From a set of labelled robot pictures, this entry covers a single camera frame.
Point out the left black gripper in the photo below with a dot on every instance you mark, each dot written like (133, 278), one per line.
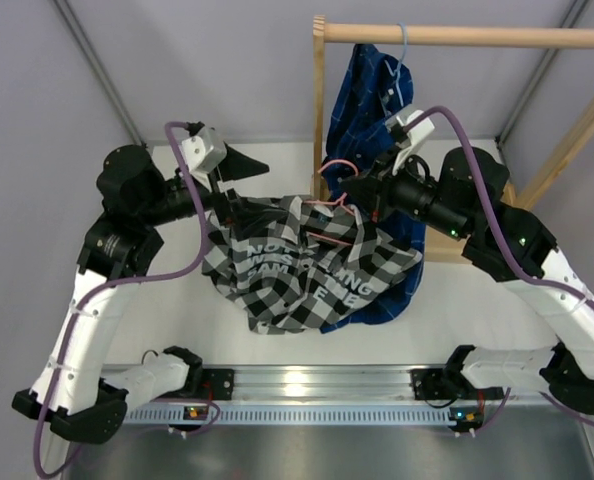
(237, 165)

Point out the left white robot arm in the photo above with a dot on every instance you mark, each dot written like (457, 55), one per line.
(72, 397)

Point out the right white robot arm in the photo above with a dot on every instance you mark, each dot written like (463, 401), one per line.
(514, 248)

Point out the wooden clothes rack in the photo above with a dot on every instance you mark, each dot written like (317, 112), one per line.
(568, 148)

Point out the black white checkered shirt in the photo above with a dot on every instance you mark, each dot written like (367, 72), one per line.
(316, 267)

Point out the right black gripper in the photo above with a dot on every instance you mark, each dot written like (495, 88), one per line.
(366, 190)

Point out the slotted grey cable duct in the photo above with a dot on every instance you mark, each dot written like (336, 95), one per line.
(299, 415)

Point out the right aluminium frame post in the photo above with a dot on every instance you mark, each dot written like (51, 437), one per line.
(573, 14)

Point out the blue plaid shirt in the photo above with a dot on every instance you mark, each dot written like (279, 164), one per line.
(357, 133)

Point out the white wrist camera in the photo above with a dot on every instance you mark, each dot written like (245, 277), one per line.
(203, 151)
(408, 134)

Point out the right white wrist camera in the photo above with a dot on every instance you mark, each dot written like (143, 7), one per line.
(408, 134)

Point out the left aluminium frame post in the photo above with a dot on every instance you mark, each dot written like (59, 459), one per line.
(84, 45)

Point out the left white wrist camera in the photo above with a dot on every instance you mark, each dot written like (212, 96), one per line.
(203, 151)

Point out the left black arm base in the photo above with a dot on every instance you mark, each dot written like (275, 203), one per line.
(208, 384)

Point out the aluminium mounting rail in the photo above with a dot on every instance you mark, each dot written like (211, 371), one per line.
(331, 383)

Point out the pink wire hanger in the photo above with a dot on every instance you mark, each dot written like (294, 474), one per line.
(339, 202)

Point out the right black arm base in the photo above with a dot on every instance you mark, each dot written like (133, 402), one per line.
(438, 384)

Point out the blue wire hanger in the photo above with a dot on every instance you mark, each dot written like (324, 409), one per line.
(394, 89)

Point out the aluminium frame post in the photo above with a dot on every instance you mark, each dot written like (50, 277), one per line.
(84, 45)
(573, 14)

